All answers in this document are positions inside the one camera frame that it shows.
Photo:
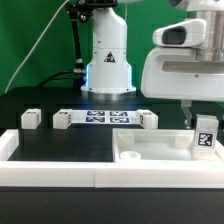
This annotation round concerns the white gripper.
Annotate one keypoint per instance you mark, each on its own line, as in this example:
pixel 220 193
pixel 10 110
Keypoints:
pixel 173 69

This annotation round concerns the white square tabletop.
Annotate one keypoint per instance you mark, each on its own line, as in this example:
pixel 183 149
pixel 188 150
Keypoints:
pixel 129 145

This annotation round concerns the white U-shaped obstacle fence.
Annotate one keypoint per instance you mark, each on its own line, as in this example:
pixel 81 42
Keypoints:
pixel 152 174

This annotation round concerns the white base tag plate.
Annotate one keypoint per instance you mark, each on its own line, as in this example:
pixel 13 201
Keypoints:
pixel 104 117

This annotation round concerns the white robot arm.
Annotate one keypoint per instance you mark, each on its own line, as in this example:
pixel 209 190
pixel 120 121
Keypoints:
pixel 108 73

